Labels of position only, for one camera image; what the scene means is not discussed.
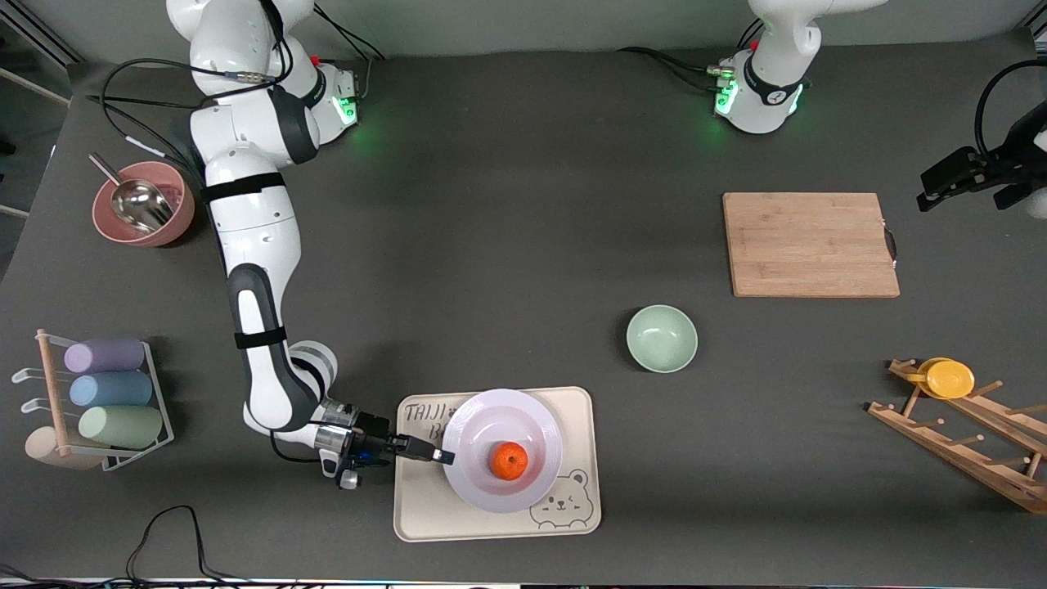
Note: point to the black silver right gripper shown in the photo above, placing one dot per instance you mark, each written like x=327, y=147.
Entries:
x=372, y=429

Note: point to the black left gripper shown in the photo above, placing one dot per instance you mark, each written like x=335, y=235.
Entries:
x=1003, y=168

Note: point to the pale lavender round plate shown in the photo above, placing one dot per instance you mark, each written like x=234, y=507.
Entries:
x=499, y=417

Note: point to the orange fruit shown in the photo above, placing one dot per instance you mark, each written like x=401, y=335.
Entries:
x=509, y=460

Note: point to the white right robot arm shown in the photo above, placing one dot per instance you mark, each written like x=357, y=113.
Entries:
x=253, y=229

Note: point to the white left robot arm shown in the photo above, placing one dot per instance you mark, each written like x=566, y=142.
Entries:
x=769, y=98

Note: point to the cream tray with bear print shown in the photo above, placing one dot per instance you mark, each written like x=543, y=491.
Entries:
x=442, y=523

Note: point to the wooden cutting board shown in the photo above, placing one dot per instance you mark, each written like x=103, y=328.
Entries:
x=806, y=245

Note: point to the yellow cup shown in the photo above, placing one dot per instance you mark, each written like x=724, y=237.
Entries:
x=949, y=379

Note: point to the pale green bowl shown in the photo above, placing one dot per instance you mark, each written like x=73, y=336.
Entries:
x=661, y=338

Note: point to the wooden peg rack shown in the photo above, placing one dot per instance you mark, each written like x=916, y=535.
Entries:
x=965, y=454

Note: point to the green cup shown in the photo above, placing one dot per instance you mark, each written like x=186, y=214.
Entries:
x=121, y=427

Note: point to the blue cup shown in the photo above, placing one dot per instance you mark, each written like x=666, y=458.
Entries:
x=110, y=389

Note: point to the purple cup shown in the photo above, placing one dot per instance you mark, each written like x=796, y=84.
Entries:
x=106, y=355

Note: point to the pink bowl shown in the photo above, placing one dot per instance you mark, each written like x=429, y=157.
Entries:
x=176, y=225

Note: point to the metal scoop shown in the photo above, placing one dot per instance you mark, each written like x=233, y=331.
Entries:
x=143, y=206

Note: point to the beige cup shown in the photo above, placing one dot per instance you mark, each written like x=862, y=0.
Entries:
x=45, y=451

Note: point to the white metal bar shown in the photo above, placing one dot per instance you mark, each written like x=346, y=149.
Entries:
x=33, y=86
x=12, y=211

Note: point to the aluminium frame rail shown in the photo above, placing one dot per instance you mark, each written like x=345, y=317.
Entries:
x=41, y=37

